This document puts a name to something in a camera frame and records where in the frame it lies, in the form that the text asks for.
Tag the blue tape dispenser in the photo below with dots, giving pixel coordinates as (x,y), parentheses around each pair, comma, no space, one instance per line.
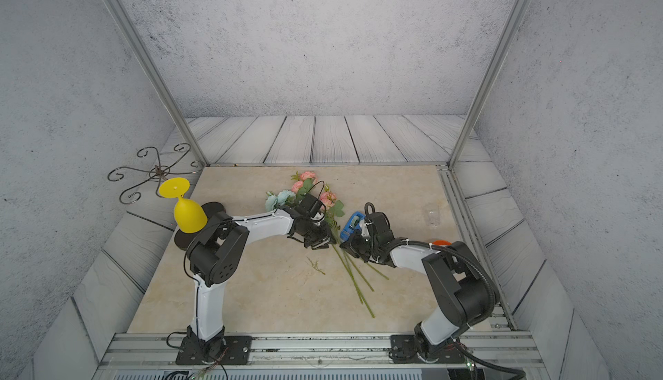
(351,225)

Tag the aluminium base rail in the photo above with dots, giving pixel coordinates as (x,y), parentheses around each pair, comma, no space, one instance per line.
(305,351)

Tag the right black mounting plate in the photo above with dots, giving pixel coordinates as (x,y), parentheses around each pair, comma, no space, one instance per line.
(424,350)

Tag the aluminium frame post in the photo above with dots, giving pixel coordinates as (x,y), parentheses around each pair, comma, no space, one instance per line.
(509,32)
(140,51)

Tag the yellow plastic goblet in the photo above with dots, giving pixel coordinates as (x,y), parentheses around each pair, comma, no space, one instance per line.
(188,214)

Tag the left aluminium frame post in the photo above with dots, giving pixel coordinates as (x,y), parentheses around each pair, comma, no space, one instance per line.
(140,51)

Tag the artificial flower bouquet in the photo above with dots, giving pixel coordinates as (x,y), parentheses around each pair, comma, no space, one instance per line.
(327,209)

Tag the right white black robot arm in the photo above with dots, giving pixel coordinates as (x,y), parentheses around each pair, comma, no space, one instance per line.
(464,291)

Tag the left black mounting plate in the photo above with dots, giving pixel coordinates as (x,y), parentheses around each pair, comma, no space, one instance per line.
(217,351)

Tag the small broken green twig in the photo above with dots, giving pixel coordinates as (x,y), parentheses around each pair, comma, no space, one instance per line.
(315,266)

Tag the right aluminium frame post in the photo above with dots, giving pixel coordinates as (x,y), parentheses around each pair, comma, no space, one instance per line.
(509,32)

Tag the wrought iron scroll stand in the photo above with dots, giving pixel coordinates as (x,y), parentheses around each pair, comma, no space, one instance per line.
(164,168)

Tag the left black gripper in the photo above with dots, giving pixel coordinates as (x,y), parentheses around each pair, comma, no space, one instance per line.
(326,237)

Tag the black mounting plate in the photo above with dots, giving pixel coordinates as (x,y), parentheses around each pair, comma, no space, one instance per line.
(424,350)
(217,351)

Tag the clear plastic cup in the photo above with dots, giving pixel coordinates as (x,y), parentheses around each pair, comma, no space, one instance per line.
(432,214)

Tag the black oval tray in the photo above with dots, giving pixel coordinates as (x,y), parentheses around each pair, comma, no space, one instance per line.
(183,239)

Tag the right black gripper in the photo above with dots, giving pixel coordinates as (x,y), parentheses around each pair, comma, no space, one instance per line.
(350,245)

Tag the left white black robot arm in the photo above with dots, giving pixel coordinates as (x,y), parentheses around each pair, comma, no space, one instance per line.
(215,252)

